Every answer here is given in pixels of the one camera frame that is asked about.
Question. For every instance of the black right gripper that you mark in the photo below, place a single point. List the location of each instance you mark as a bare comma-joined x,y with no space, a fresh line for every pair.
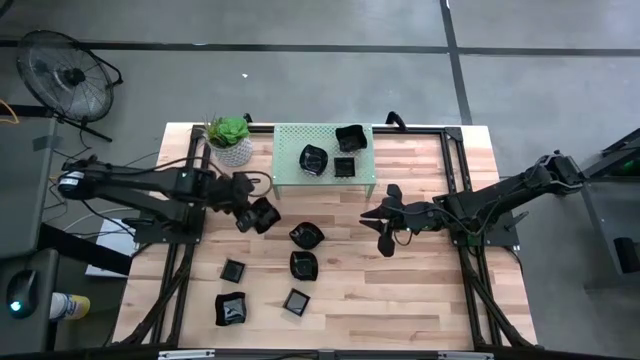
415,217

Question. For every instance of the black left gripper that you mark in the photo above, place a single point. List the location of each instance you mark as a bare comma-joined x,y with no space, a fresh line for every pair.
232,192

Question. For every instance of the black wavy square mini plate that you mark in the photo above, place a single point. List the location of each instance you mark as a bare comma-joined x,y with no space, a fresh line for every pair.
351,139
271,216
230,309

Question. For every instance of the black leaf-shaped mini plate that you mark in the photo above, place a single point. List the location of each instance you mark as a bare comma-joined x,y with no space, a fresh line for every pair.
304,266
313,160
306,236

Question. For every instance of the black small square mini plate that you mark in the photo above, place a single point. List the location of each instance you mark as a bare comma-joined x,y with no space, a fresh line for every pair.
233,271
296,302
344,167

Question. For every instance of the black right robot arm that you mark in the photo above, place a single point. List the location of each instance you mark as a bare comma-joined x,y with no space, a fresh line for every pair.
500,192

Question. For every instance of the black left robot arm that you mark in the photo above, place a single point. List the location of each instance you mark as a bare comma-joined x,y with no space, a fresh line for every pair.
130,180

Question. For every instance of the succulent in white pot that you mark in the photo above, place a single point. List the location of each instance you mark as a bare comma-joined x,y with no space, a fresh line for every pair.
232,152

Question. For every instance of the green perforated metal shelf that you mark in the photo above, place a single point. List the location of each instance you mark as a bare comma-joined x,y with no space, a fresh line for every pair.
290,145

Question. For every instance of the black table clamp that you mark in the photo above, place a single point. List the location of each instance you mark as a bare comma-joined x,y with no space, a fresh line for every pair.
247,118
395,117

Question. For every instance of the white paper sheet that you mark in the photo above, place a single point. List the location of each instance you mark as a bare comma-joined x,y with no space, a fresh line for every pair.
117,242

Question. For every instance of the black floor tape strip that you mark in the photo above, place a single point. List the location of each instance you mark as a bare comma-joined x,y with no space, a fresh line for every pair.
448,25
300,48

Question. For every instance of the black desk beam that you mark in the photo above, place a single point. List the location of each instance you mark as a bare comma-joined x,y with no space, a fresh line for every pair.
80,247

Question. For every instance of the white yellow spray can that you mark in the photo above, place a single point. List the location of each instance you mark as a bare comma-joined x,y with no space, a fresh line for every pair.
67,306

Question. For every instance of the grey metal cart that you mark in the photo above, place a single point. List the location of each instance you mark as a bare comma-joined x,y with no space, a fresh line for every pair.
597,230

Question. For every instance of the grey side desk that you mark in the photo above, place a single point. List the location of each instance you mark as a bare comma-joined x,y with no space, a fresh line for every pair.
25,210

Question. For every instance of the black floor fan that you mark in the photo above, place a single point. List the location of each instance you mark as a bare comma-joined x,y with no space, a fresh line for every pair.
65,77

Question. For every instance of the black computer mouse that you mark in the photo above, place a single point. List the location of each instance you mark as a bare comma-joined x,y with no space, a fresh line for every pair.
22,290

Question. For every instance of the black box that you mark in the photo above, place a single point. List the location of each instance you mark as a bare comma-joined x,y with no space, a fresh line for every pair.
626,255

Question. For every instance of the black device with green light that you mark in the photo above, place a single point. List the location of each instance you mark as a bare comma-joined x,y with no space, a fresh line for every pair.
631,166

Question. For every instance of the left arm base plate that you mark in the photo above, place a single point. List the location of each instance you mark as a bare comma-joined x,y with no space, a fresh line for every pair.
165,236

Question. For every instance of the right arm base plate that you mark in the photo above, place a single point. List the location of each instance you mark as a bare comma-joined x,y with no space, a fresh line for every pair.
507,235

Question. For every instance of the silver metal bracket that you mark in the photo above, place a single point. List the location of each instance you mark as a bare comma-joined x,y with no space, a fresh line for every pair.
470,356
185,354

